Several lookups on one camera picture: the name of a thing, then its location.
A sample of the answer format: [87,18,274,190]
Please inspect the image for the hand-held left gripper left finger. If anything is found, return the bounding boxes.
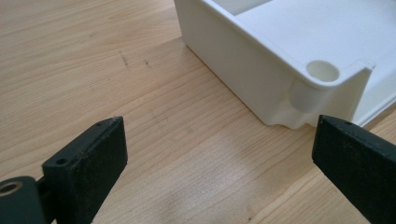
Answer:
[36,116,129,224]

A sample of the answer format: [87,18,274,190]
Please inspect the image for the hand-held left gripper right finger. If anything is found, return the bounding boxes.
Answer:
[311,114,396,224]

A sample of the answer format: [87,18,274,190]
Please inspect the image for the white plastic storage box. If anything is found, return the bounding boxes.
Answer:
[173,0,396,130]

